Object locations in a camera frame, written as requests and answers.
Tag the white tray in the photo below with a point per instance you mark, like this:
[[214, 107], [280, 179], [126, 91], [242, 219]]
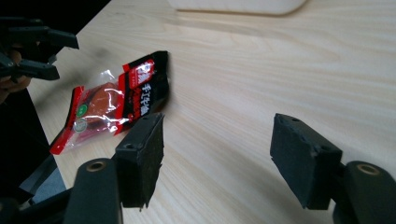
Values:
[[236, 6]]

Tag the red and black snack packet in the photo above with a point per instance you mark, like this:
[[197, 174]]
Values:
[[102, 105]]

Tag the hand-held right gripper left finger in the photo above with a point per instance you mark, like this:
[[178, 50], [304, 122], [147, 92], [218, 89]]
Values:
[[141, 161]]

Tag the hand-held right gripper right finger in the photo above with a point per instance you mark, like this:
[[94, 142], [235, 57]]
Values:
[[300, 161]]

